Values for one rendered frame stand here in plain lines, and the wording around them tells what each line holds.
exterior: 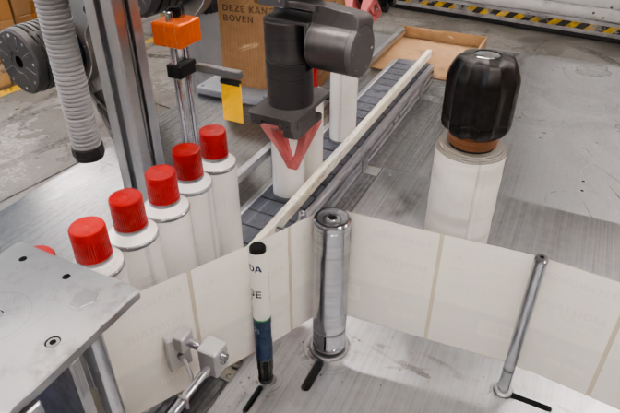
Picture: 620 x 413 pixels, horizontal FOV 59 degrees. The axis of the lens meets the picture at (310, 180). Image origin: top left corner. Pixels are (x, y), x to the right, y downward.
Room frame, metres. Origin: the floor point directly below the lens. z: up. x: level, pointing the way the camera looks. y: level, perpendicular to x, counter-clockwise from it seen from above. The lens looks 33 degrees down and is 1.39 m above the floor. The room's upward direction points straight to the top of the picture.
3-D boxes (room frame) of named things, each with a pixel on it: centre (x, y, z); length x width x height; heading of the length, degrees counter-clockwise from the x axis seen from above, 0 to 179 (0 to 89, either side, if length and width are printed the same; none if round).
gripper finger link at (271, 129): (0.64, 0.02, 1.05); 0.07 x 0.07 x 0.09; 64
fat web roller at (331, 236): (0.43, -0.02, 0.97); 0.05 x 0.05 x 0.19
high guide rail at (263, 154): (0.92, -0.01, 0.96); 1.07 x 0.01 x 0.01; 154
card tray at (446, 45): (1.54, -0.35, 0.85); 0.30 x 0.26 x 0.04; 154
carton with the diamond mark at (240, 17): (1.40, 0.06, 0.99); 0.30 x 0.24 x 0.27; 162
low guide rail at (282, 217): (0.89, -0.07, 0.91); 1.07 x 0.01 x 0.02; 154
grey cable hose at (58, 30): (0.54, 0.25, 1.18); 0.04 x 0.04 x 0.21
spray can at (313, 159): (0.81, 0.00, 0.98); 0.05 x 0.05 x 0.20
